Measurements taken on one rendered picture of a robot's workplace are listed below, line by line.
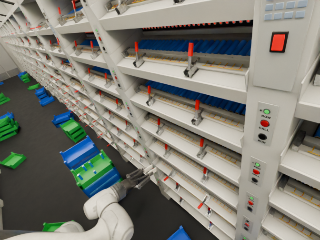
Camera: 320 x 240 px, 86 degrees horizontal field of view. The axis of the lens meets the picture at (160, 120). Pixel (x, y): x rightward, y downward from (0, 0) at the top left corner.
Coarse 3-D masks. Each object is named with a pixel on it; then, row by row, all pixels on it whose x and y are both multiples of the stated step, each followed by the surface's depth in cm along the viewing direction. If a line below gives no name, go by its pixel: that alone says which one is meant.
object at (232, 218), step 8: (160, 160) 124; (160, 168) 121; (168, 168) 118; (176, 176) 112; (184, 184) 107; (192, 184) 105; (192, 192) 102; (200, 192) 100; (200, 200) 100; (216, 200) 94; (216, 208) 92; (224, 208) 90; (224, 216) 88; (232, 216) 87; (232, 224) 85
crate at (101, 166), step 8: (104, 152) 155; (96, 160) 156; (104, 160) 154; (80, 168) 149; (88, 168) 151; (96, 168) 149; (104, 168) 140; (88, 176) 144; (96, 176) 138; (80, 184) 132; (88, 184) 136
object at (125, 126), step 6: (102, 108) 158; (102, 114) 160; (108, 114) 157; (114, 114) 153; (108, 120) 155; (114, 120) 147; (120, 120) 142; (126, 120) 128; (120, 126) 139; (126, 126) 130; (132, 126) 133; (126, 132) 131; (132, 132) 128; (138, 138) 118
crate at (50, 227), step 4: (72, 220) 151; (44, 224) 154; (48, 224) 157; (52, 224) 157; (56, 224) 157; (60, 224) 157; (44, 228) 155; (48, 228) 159; (52, 228) 158; (56, 228) 157
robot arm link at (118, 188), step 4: (116, 184) 93; (120, 184) 94; (112, 188) 91; (116, 188) 91; (120, 188) 92; (124, 188) 94; (116, 192) 90; (120, 192) 91; (124, 192) 92; (120, 196) 91; (124, 196) 93
